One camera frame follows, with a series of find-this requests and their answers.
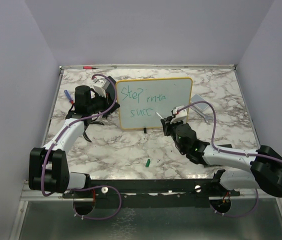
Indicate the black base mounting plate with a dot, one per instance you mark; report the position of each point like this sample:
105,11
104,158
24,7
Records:
166,193

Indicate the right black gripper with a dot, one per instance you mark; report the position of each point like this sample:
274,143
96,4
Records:
167,125

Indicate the blue handled cutters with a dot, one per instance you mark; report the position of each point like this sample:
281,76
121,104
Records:
105,116

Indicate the aluminium table frame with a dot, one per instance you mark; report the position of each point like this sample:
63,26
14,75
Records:
253,216

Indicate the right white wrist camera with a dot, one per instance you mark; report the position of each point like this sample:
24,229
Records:
179,114

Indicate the black multitool pliers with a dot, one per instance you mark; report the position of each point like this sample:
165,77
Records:
93,130

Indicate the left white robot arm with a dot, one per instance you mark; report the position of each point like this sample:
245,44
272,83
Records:
48,165

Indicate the white whiteboard eraser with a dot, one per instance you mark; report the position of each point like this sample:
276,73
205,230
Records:
201,105

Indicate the black box front right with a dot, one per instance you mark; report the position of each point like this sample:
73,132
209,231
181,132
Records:
225,146

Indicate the green marker cap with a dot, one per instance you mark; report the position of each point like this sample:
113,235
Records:
147,163

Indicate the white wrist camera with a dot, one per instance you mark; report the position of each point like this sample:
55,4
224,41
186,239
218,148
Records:
100,86
179,114

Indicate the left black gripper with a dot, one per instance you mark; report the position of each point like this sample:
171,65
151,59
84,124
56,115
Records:
105,99

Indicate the blue red screwdriver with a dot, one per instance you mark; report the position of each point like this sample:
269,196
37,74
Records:
68,96

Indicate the silver wrench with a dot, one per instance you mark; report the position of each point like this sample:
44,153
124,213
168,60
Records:
207,118

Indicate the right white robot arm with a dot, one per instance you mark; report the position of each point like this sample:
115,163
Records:
254,169

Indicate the yellow framed whiteboard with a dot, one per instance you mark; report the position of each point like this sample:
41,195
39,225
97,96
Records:
140,99

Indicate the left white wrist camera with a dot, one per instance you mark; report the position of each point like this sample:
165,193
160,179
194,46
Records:
100,86

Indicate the red marker on rail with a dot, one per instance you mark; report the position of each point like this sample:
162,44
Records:
89,68

